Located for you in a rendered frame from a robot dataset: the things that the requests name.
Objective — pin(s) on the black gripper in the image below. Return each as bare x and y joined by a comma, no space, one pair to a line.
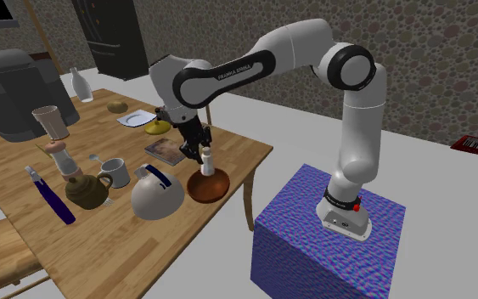
189,127

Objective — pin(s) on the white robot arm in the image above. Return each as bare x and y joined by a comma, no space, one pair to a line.
358,136

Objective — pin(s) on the small white shaker bottle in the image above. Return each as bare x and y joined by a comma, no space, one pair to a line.
207,165

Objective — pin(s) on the brown covered book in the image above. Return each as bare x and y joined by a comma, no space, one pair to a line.
165,151

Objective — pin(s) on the yellow domed lid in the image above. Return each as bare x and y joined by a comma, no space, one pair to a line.
157,128

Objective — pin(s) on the brown wooden bowl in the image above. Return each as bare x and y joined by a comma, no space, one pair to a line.
209,189

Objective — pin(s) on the white square plate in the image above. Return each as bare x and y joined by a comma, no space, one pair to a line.
136,118

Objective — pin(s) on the white mug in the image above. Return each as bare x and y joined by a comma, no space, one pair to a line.
116,174

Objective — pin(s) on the brown potato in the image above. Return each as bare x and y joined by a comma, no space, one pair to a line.
117,107

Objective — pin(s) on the silver spoon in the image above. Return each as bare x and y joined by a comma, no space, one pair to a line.
94,157

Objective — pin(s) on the silver fork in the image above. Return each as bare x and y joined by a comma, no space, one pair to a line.
108,202

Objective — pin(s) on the dark olive teapot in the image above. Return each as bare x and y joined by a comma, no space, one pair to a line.
84,192

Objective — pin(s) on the white bottle vase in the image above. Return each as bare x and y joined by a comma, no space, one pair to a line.
81,87

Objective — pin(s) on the black refrigerator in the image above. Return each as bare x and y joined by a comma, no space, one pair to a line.
114,41

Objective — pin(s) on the light wooden table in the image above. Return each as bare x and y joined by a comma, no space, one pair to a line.
110,248

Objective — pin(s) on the beige tumbler cup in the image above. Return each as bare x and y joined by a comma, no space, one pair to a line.
53,123

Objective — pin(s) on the blue patterned robot stand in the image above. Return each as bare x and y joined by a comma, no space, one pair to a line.
304,256

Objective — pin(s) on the thin yellow pencil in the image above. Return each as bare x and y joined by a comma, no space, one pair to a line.
42,150

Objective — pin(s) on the dark grey armchair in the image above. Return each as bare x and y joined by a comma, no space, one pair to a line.
11,95

